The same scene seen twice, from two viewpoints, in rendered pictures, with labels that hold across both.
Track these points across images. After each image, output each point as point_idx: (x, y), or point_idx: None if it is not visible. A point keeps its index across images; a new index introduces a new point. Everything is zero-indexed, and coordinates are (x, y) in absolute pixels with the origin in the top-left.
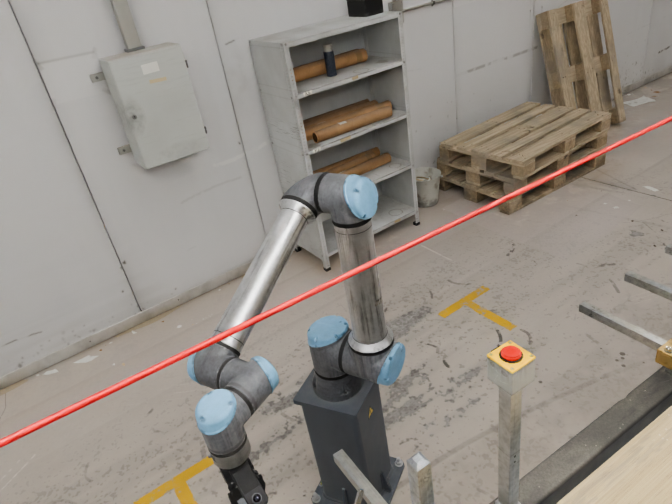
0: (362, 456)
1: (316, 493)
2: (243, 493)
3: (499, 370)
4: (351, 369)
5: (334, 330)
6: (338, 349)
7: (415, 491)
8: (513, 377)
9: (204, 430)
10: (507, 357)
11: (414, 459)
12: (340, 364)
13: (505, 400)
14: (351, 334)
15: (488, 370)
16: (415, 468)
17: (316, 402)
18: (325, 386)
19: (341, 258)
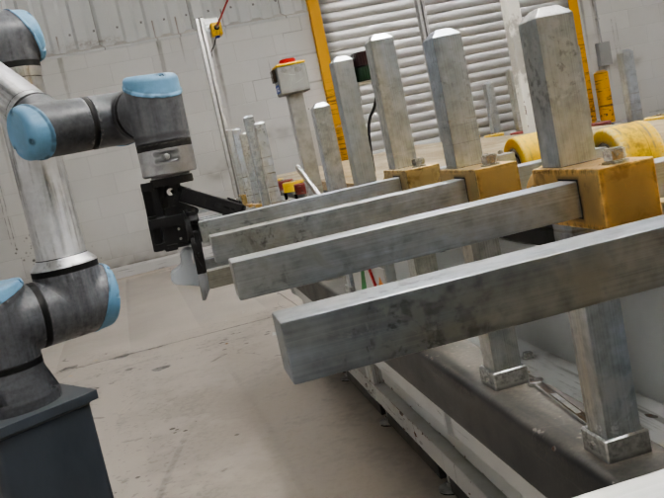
0: (112, 494)
1: None
2: (220, 198)
3: (292, 70)
4: (66, 311)
5: (6, 282)
6: (33, 294)
7: (331, 143)
8: (305, 66)
9: (167, 90)
10: (290, 58)
11: (318, 103)
12: (46, 313)
13: (300, 113)
14: (41, 265)
15: (282, 82)
16: (326, 105)
17: (24, 416)
18: (25, 383)
19: None
